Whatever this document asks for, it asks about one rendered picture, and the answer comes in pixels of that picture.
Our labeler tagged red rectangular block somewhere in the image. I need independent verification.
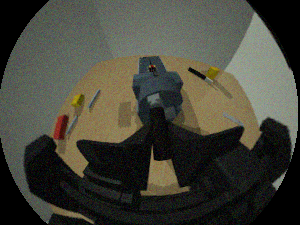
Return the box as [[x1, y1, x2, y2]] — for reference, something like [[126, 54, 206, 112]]
[[53, 115, 69, 140]]

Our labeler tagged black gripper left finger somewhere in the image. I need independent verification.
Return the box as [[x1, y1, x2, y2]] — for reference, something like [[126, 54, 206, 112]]
[[76, 120, 153, 190]]

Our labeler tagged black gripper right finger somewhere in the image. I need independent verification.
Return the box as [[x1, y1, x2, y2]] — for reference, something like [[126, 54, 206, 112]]
[[166, 120, 244, 188]]

